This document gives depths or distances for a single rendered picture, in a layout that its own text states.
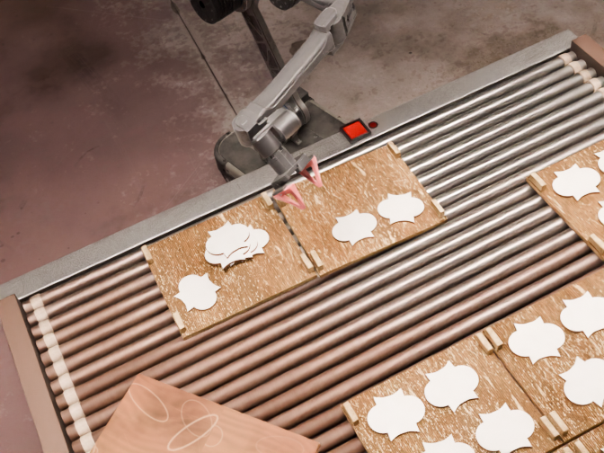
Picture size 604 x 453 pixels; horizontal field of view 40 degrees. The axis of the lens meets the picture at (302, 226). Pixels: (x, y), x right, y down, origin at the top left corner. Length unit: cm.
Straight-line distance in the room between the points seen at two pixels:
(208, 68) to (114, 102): 52
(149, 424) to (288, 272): 60
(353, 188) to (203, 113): 183
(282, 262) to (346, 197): 30
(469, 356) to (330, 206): 63
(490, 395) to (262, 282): 70
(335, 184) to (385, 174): 15
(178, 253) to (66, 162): 185
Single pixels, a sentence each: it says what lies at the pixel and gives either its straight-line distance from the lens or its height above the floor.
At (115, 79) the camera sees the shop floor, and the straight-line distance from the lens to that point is 461.
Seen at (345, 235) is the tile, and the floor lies 94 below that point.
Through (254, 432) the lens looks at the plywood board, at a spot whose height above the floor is 104.
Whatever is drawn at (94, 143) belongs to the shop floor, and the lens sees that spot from 429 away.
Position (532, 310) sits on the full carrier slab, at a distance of 230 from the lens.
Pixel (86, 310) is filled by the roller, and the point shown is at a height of 91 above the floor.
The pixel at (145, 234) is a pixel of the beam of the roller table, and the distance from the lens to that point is 260.
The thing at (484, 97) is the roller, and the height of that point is 92.
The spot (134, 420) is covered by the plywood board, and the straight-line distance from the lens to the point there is 212.
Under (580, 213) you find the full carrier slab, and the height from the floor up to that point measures 94.
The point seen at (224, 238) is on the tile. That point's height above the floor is 97.
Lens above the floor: 286
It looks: 51 degrees down
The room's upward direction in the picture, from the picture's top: 10 degrees counter-clockwise
